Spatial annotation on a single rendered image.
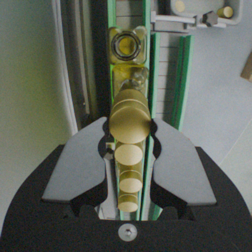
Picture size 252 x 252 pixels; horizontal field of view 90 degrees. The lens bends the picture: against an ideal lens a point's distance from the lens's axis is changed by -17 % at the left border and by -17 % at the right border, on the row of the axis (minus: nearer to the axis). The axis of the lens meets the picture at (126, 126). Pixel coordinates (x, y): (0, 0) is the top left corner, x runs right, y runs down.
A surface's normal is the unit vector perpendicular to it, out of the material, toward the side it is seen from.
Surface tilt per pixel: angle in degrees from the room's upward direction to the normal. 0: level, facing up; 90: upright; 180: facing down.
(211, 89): 0
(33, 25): 89
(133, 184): 0
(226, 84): 0
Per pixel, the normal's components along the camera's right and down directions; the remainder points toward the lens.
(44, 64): 1.00, 0.01
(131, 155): -0.03, 0.50
